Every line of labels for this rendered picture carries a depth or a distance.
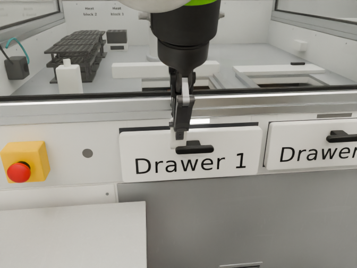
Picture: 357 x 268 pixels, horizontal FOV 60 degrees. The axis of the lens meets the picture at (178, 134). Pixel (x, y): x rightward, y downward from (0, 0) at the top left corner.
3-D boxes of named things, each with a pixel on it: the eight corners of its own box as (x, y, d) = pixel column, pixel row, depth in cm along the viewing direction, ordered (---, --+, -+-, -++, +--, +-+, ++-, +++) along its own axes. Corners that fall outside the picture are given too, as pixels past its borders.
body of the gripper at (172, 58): (155, 19, 46) (156, 72, 53) (159, 48, 40) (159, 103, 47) (205, 18, 47) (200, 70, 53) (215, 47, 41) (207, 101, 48)
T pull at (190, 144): (214, 153, 59) (214, 147, 59) (175, 155, 59) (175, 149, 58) (210, 144, 63) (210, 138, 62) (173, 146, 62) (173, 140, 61)
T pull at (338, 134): (362, 141, 64) (363, 135, 63) (328, 143, 63) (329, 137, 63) (351, 134, 67) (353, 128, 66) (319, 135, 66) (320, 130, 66)
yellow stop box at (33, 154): (44, 184, 60) (37, 151, 57) (6, 186, 60) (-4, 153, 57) (51, 170, 65) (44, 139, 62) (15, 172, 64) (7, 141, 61)
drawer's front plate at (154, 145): (257, 175, 67) (263, 128, 62) (122, 183, 64) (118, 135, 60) (254, 170, 69) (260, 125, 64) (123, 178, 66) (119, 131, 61)
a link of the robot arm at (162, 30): (236, 5, 37) (220, -23, 43) (137, 6, 36) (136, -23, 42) (228, 50, 41) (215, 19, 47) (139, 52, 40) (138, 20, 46)
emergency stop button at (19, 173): (30, 184, 57) (26, 166, 56) (8, 185, 57) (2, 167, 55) (35, 175, 60) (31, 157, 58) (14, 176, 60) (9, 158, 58)
